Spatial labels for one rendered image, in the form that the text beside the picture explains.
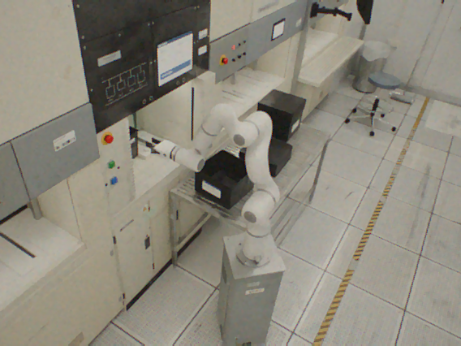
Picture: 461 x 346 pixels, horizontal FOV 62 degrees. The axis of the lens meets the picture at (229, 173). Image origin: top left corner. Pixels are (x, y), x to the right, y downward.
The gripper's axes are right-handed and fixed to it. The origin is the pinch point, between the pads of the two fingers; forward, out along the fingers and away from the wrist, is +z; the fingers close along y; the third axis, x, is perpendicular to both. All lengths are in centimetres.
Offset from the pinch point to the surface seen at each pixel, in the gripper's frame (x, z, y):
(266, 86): -31, 9, 160
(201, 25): 50, 2, 47
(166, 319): -119, -23, -22
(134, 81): 36.8, 1.9, -7.0
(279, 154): -33, -44, 77
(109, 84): 40.8, 1.9, -22.0
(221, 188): -29.7, -32.7, 20.4
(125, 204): -30.0, 2.7, -20.9
